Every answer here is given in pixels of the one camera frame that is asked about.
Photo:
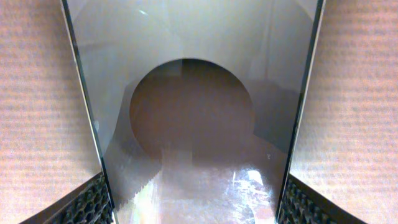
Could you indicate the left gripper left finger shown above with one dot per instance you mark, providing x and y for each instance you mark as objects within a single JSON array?
[{"x": 87, "y": 204}]

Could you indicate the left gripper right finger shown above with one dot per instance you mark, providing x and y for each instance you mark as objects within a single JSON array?
[{"x": 300, "y": 204}]

